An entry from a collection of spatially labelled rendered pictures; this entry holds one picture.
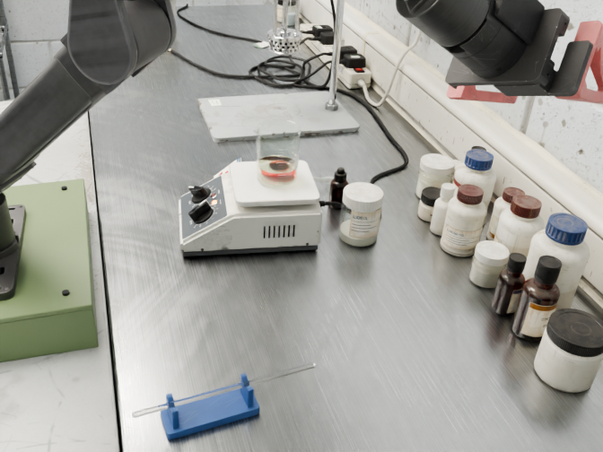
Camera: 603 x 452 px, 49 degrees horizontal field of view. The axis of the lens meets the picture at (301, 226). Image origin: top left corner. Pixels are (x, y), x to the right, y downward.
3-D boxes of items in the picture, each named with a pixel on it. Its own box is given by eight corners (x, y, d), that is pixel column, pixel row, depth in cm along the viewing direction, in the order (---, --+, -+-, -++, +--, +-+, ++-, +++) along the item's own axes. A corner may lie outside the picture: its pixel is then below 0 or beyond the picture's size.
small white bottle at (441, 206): (452, 236, 102) (462, 190, 98) (433, 237, 102) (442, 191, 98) (445, 224, 105) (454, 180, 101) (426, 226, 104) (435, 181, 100)
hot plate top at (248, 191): (235, 207, 91) (235, 202, 90) (228, 167, 100) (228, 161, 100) (321, 204, 93) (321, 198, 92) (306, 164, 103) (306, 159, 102)
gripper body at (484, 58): (477, 29, 63) (428, -13, 58) (575, 18, 55) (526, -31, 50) (455, 91, 62) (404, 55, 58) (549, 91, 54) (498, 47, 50)
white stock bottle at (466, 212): (437, 235, 102) (449, 178, 97) (473, 239, 102) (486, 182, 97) (441, 256, 98) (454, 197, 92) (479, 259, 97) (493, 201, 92)
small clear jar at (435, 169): (444, 187, 115) (451, 153, 112) (451, 204, 110) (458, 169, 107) (412, 186, 115) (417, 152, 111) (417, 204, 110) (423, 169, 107)
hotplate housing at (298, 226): (180, 260, 93) (179, 212, 89) (179, 211, 104) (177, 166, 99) (335, 251, 97) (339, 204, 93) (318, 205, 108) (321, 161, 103)
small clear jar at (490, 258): (478, 266, 96) (486, 236, 93) (507, 281, 93) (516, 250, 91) (461, 279, 93) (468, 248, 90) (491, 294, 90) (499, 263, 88)
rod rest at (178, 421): (168, 441, 67) (166, 417, 65) (160, 417, 69) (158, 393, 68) (260, 413, 71) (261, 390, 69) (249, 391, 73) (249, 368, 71)
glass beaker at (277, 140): (287, 168, 100) (290, 116, 96) (305, 187, 95) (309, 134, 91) (244, 175, 97) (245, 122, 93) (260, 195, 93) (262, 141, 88)
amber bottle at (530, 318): (503, 324, 85) (523, 255, 79) (529, 316, 87) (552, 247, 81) (527, 346, 82) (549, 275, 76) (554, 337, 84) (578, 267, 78)
